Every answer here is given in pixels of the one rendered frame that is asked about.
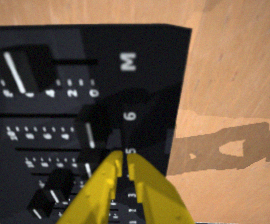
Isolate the black lighting desk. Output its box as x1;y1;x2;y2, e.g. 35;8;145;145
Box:
0;23;192;224

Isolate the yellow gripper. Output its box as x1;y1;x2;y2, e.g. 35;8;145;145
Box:
56;151;195;224

